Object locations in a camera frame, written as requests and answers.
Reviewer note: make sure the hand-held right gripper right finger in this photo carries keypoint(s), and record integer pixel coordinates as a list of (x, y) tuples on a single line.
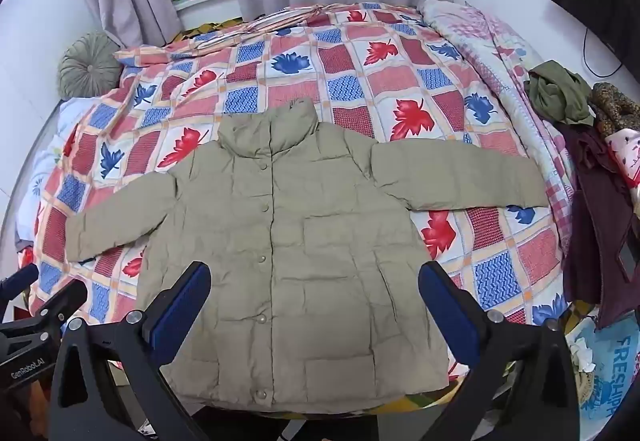
[(447, 316)]

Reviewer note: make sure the brown floral garment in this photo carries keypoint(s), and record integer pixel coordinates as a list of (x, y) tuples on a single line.
[(612, 103)]

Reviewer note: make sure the pink patterned cloth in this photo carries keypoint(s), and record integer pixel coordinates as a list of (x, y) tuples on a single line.
[(625, 161)]

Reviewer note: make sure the pink floral quilt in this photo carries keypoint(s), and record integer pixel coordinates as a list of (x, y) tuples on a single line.
[(495, 46)]

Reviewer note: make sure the dark maroon garment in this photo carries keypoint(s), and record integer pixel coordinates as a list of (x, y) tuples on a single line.
[(595, 221)]

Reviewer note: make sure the leaf-print patchwork bedspread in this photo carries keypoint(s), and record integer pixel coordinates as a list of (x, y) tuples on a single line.
[(350, 71)]

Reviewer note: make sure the olive green garment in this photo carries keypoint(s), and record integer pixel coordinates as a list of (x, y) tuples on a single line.
[(560, 93)]

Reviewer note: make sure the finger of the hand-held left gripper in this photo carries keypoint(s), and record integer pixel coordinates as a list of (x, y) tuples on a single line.
[(22, 278), (55, 308)]

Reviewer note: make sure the blue printed bag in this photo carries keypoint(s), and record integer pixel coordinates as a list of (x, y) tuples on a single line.
[(615, 371)]

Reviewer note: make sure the khaki puffer jacket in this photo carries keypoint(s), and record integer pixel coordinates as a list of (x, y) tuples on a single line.
[(300, 246)]

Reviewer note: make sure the round green pleated cushion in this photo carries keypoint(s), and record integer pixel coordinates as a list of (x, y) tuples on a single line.
[(89, 67)]

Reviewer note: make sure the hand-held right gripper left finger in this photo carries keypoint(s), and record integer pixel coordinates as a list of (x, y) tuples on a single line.
[(182, 311)]

